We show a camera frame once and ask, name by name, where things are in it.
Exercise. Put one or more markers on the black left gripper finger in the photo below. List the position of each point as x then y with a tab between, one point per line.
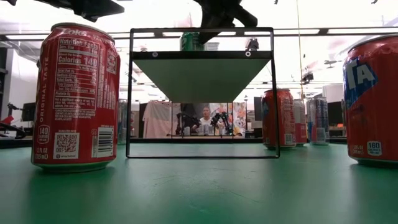
102	11

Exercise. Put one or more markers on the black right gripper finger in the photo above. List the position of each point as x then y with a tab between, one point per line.
214	28

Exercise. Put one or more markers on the green soda can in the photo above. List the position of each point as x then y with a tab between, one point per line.
188	42

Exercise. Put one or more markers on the silver red soda can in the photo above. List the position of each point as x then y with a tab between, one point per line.
300	124

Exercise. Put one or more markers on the red Fanta can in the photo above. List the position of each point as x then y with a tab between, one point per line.
276	124
373	124

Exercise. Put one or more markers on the distant black red robot arm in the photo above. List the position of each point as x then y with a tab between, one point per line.
9	126

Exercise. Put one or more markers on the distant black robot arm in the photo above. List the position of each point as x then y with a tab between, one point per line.
222	119
186	119

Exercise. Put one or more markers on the black mounted device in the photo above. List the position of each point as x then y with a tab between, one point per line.
252	45

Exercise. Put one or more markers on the floral hanging cloth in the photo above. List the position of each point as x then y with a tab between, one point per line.
239	115

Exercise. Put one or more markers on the person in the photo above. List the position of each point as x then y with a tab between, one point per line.
205	121

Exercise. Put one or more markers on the black monitor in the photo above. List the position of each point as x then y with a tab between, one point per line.
28	112
258	112
335	113

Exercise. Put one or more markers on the red Coke can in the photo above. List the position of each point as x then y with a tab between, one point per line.
74	109

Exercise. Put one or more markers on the dark storage rack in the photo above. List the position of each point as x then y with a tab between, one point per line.
3	87

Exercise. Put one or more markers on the white pink hanging cloth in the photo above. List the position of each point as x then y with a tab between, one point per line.
157	118

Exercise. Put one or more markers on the white cabinet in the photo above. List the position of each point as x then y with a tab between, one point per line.
334	93

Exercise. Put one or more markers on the slim blue silver can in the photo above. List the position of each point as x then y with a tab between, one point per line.
317	118

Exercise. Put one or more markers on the wooden shelf black metal frame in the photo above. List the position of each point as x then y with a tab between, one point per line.
202	77

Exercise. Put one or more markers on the black ceiling camera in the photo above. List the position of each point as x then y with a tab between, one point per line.
307	77

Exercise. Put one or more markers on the black metal rig frame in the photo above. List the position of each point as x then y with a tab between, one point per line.
186	140

